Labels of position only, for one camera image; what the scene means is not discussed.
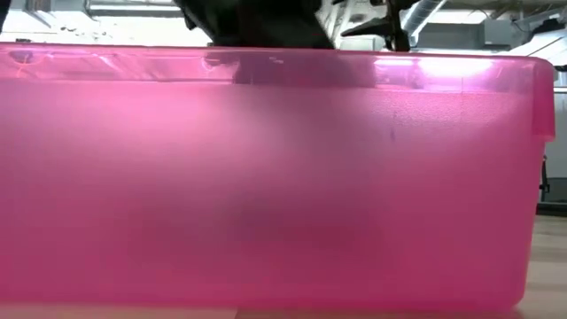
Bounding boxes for silver ventilation duct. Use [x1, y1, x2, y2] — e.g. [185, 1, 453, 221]
[400, 0, 444, 39]

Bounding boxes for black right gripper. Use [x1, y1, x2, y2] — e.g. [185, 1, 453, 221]
[339, 0, 414, 53]

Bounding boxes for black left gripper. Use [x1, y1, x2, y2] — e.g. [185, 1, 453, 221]
[171, 0, 337, 51]

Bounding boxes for grey ventilation unit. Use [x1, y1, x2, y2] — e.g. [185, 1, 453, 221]
[416, 19, 528, 50]

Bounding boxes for red translucent plastic bin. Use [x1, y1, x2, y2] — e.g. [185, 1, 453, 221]
[0, 42, 557, 314]

